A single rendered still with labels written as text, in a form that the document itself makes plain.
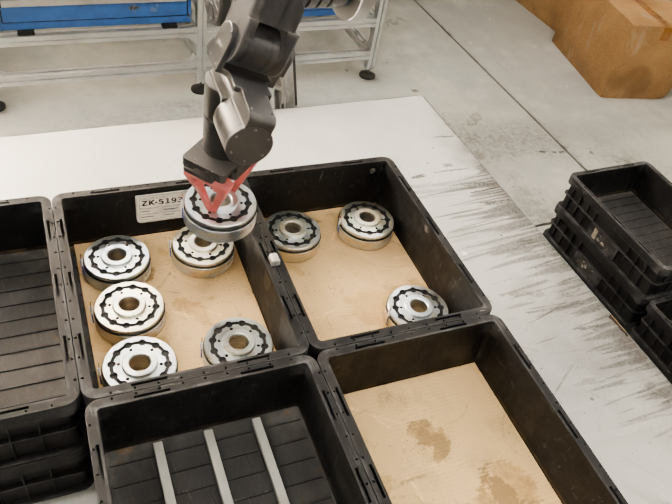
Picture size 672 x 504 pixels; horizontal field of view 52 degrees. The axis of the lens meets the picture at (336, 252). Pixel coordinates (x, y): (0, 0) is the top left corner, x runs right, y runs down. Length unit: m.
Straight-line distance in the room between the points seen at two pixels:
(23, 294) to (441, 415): 0.66
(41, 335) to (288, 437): 0.40
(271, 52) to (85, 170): 0.85
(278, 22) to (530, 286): 0.88
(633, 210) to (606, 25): 1.83
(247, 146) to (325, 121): 1.01
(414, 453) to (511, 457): 0.14
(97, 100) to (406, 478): 2.43
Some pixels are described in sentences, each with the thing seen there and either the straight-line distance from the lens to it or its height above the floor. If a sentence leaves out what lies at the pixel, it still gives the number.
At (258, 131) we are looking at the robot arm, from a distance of 0.80.
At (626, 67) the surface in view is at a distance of 3.87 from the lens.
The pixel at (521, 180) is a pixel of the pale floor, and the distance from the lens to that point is 3.06.
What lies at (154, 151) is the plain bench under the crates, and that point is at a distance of 1.65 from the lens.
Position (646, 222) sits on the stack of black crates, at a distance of 2.22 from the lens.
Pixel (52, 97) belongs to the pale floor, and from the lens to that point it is 3.16.
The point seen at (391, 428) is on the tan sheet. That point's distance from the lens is 1.03.
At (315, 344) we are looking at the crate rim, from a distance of 0.96.
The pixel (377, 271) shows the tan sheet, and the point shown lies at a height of 0.83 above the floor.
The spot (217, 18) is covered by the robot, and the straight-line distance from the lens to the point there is 1.91.
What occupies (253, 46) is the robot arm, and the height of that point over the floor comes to 1.30.
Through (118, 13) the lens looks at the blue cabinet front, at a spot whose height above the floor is 0.37.
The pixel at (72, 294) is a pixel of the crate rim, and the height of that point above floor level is 0.92.
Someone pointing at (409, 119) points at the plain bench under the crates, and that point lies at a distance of 1.88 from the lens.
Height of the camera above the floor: 1.68
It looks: 43 degrees down
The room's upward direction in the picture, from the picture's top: 12 degrees clockwise
